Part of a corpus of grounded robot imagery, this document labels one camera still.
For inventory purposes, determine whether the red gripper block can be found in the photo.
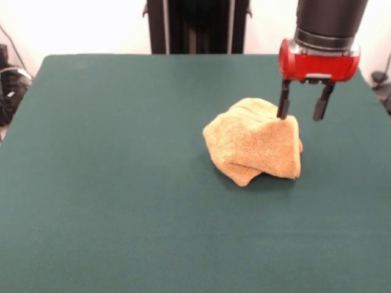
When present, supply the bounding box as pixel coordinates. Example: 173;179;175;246
276;38;361;122

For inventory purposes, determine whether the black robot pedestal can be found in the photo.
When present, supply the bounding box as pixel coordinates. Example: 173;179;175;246
142;0;253;55

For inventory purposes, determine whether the black equipment pile with cables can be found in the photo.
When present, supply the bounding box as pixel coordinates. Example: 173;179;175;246
0;44;33;126

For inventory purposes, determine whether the tan terry cloth towel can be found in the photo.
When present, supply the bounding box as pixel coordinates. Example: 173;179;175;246
202;97;304;187

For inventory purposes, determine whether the dark green table cloth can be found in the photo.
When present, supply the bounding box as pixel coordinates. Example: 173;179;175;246
0;54;391;293

